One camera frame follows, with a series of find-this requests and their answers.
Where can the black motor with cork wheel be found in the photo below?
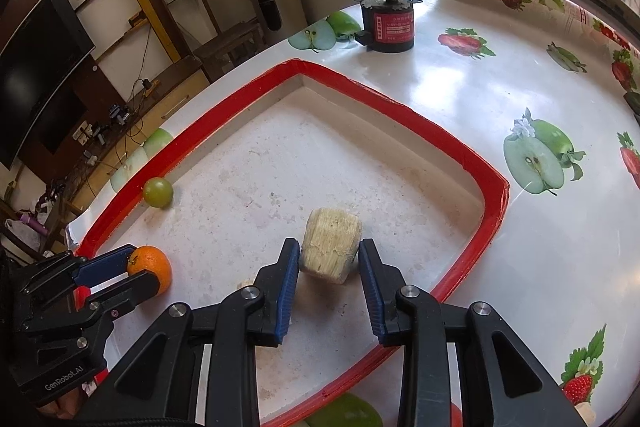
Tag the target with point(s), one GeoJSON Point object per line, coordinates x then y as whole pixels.
{"type": "Point", "coordinates": [387, 24]}

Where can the beige fibrous cylinder block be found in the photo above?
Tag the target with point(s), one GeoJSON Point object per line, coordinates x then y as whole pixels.
{"type": "Point", "coordinates": [330, 247]}

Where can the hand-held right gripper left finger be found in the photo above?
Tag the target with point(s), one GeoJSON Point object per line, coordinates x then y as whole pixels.
{"type": "Point", "coordinates": [284, 297]}

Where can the wooden stool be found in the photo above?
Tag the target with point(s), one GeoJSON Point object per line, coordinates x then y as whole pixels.
{"type": "Point", "coordinates": [227, 47]}

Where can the red-rimmed white tray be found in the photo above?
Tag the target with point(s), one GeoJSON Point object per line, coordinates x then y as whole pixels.
{"type": "Point", "coordinates": [250, 167]}

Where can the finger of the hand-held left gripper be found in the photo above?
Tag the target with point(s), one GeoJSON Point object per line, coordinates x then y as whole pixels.
{"type": "Point", "coordinates": [102, 267]}
{"type": "Point", "coordinates": [130, 289]}

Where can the purple bottle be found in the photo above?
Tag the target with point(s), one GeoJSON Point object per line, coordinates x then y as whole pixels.
{"type": "Point", "coordinates": [32, 222]}

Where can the green plum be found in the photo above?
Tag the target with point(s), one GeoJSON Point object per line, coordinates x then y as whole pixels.
{"type": "Point", "coordinates": [158, 192]}

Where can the black flat television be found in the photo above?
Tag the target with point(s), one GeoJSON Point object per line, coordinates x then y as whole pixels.
{"type": "Point", "coordinates": [40, 77]}

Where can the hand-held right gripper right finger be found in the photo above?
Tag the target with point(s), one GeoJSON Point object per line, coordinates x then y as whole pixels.
{"type": "Point", "coordinates": [374, 297]}

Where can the orange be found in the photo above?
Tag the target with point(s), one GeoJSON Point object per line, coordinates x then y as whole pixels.
{"type": "Point", "coordinates": [154, 269]}

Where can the fruit print tablecloth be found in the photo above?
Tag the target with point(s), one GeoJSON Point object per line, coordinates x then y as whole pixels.
{"type": "Point", "coordinates": [450, 107]}

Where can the low wooden cabinet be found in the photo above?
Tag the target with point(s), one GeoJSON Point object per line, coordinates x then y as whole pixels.
{"type": "Point", "coordinates": [150, 97]}

